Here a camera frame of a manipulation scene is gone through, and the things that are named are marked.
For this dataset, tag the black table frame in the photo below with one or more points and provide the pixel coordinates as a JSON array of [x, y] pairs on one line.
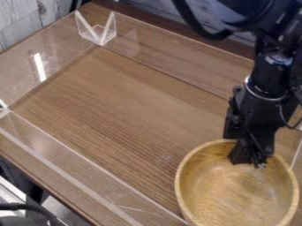
[[18, 189]]

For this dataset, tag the clear acrylic corner bracket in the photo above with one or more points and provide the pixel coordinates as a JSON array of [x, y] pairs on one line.
[[97, 34]]

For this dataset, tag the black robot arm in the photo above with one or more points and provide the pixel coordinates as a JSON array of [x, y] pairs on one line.
[[273, 20]]

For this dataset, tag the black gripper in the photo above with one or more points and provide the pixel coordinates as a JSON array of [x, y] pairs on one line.
[[255, 116]]

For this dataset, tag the brown wooden bowl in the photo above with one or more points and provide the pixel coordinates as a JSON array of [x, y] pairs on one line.
[[220, 194]]

